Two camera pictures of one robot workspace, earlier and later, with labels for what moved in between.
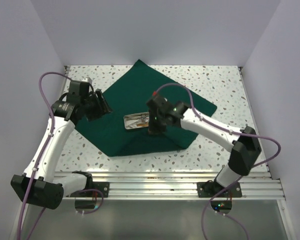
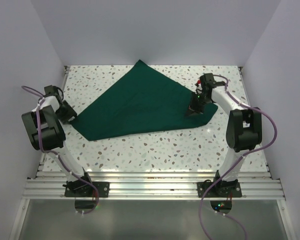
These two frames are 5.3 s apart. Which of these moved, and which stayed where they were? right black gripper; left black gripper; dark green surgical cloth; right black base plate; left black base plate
Moved: dark green surgical cloth; left black gripper; right black gripper
Stayed: right black base plate; left black base plate
